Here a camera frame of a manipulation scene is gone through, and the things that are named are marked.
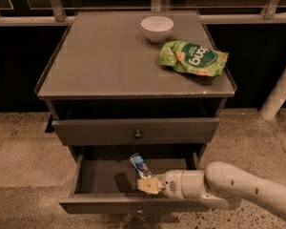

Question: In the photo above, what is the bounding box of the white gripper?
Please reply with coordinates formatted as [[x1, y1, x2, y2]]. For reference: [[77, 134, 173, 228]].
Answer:
[[137, 170, 184, 199]]

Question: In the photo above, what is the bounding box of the blue silver redbull can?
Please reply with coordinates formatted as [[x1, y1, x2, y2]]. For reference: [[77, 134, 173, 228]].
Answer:
[[129, 153, 153, 178]]

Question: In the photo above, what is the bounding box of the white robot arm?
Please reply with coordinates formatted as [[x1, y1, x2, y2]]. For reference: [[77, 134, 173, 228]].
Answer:
[[137, 161, 286, 221]]

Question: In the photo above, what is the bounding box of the open grey middle drawer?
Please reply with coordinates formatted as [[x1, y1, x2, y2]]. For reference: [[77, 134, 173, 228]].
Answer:
[[59, 153, 209, 214]]

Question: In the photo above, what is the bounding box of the closed grey upper drawer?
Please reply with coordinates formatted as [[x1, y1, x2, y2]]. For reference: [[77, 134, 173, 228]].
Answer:
[[52, 117, 219, 146]]

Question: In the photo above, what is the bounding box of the grey wooden drawer cabinet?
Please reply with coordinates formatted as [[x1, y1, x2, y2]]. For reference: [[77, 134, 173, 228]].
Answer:
[[33, 10, 237, 216]]

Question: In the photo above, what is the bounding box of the green chip bag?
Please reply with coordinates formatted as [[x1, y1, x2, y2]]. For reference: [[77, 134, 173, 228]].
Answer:
[[159, 41, 229, 77]]

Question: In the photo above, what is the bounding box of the white ceramic bowl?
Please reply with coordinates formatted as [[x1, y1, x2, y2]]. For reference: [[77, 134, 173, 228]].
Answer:
[[141, 16, 174, 43]]

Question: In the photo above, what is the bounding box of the metal railing frame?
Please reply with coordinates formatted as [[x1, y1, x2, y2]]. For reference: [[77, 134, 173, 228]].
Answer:
[[0, 0, 286, 27]]

